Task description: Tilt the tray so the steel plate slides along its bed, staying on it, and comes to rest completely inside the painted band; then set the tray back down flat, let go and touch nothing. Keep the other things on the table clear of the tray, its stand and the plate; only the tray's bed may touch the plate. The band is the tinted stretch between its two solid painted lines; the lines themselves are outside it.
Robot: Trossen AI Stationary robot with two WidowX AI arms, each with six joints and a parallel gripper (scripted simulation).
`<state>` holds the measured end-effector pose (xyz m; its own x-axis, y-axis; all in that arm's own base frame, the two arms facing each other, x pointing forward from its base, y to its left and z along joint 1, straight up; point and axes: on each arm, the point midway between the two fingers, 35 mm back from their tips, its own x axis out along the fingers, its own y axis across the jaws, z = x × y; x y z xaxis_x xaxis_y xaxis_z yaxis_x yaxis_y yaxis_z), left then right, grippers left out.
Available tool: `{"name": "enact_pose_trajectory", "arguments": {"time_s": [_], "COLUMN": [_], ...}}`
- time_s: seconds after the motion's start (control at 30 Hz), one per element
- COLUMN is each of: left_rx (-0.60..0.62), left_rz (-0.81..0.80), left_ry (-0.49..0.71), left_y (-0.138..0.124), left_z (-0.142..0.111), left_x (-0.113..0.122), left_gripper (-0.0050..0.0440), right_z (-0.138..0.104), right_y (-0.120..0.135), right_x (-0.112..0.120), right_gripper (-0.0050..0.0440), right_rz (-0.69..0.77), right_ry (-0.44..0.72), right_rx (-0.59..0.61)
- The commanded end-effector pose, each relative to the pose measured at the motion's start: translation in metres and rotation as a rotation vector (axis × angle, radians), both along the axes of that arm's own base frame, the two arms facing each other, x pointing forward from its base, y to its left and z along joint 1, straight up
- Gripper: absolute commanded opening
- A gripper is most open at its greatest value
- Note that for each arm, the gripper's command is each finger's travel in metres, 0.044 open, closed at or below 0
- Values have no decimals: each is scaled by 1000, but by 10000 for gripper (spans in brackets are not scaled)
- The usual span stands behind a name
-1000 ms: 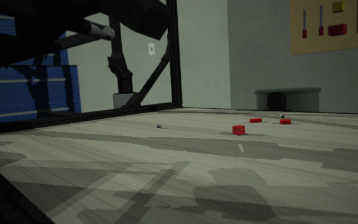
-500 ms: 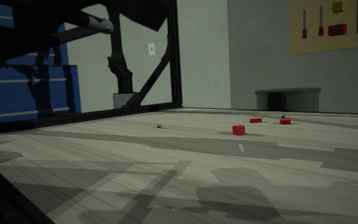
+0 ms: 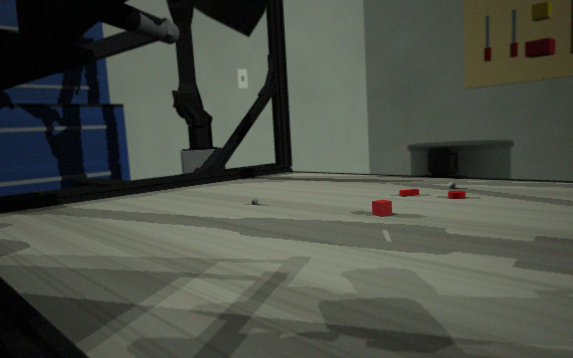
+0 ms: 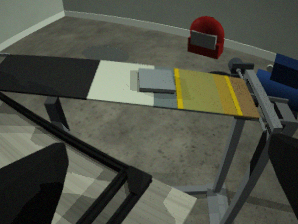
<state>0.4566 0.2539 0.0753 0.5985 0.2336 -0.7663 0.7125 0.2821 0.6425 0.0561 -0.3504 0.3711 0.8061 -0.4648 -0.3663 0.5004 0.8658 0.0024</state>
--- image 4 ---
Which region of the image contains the grey plate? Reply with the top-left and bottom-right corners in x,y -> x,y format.
138,68 -> 176,93

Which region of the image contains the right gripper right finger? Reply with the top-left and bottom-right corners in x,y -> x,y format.
268,133 -> 298,220

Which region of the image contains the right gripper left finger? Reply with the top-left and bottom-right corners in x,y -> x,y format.
0,143 -> 69,224

